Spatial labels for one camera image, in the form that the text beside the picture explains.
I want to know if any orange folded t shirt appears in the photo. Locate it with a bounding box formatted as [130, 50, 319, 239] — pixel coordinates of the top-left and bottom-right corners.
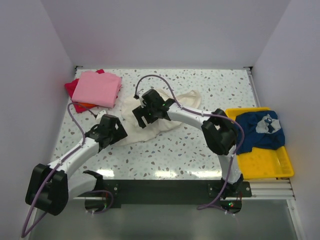
[72, 101, 97, 114]

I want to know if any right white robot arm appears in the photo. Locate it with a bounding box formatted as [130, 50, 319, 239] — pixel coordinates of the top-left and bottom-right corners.
[132, 89, 244, 198]

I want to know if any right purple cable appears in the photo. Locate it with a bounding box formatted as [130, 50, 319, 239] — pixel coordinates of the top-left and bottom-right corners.
[134, 74, 246, 211]

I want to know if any aluminium frame rail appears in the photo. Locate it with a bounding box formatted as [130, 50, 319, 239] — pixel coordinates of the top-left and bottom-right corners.
[249, 67, 306, 240]

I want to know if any cream t shirt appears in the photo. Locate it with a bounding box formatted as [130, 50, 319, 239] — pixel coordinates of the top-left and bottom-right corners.
[120, 88, 202, 144]

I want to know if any pink folded t shirt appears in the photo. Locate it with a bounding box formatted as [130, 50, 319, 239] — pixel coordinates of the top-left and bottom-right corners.
[71, 71, 122, 108]

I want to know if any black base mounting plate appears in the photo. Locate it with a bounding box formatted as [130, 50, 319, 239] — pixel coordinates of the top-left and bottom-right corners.
[73, 178, 251, 210]

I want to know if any navy blue t shirt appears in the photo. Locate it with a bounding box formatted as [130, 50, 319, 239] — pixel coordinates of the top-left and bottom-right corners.
[235, 110, 286, 155]

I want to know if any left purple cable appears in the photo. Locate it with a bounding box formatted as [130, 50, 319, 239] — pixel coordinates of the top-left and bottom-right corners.
[20, 101, 116, 238]

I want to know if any purple cable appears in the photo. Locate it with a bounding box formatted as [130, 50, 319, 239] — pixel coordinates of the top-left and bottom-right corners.
[134, 74, 246, 211]
[20, 101, 116, 238]

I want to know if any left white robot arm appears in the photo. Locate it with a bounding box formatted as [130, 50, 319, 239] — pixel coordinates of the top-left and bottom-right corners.
[25, 114, 128, 216]

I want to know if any red folded t shirt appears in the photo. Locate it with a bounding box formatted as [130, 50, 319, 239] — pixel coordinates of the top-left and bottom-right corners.
[64, 69, 105, 101]

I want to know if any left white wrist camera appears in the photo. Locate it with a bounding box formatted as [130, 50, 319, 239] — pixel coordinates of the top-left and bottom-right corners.
[96, 110, 107, 121]

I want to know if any yellow plastic tray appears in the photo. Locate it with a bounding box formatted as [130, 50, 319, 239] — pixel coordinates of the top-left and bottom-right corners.
[226, 107, 295, 180]

